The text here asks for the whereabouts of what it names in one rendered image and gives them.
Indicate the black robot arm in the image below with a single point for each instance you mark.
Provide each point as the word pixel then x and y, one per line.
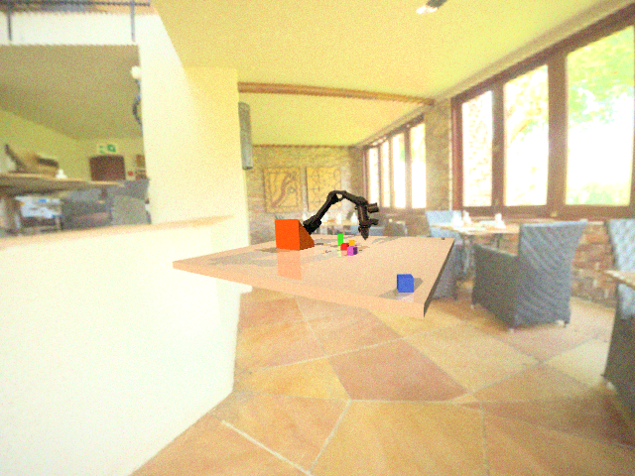
pixel 362 205

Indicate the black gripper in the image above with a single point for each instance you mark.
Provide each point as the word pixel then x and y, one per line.
pixel 364 225

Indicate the blue cube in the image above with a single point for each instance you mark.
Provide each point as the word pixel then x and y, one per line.
pixel 405 283

